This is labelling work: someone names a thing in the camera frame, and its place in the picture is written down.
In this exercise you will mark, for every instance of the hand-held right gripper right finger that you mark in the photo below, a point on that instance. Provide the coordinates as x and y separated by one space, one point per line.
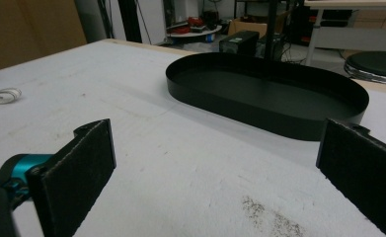
365 171

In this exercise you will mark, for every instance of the white foam mat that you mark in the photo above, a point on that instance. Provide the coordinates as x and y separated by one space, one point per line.
180 171

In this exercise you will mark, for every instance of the brown board panel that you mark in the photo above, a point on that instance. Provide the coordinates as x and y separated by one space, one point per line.
26 29

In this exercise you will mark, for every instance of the black round stool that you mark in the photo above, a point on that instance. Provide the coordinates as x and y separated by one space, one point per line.
378 64

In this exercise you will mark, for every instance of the round white table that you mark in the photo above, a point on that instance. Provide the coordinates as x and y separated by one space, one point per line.
193 33

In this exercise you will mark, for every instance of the black oval tray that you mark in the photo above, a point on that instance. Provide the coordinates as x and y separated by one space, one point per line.
246 112

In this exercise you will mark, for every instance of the black computer tower green label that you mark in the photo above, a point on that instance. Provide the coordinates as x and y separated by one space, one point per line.
240 42

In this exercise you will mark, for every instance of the black metal stand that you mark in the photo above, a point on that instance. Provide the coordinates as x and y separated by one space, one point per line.
271 26

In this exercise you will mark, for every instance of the small cardboard box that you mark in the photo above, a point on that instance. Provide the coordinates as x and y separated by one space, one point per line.
246 27

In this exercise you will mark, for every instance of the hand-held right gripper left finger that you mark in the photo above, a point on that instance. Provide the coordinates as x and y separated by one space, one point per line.
72 177

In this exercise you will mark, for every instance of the black frame post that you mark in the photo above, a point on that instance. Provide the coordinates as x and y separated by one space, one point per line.
129 19

